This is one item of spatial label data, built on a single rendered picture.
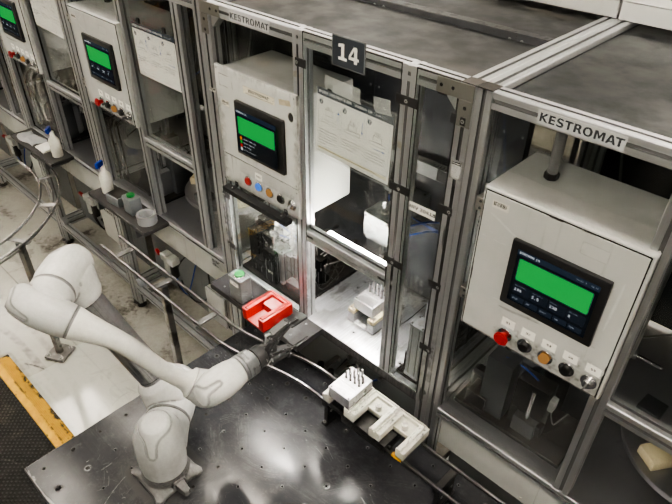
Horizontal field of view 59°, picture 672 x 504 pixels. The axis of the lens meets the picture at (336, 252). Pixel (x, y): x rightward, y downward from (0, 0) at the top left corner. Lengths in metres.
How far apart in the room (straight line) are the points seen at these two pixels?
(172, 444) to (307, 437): 0.51
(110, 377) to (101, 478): 1.32
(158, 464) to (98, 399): 1.44
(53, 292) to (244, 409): 0.91
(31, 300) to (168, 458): 0.68
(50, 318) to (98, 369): 1.86
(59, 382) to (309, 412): 1.72
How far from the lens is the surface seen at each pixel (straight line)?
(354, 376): 2.12
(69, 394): 3.59
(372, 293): 2.34
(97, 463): 2.39
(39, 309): 1.83
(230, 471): 2.26
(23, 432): 3.50
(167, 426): 2.07
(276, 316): 2.36
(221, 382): 1.86
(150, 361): 1.93
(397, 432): 2.13
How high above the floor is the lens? 2.55
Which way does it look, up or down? 37 degrees down
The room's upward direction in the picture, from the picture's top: 1 degrees clockwise
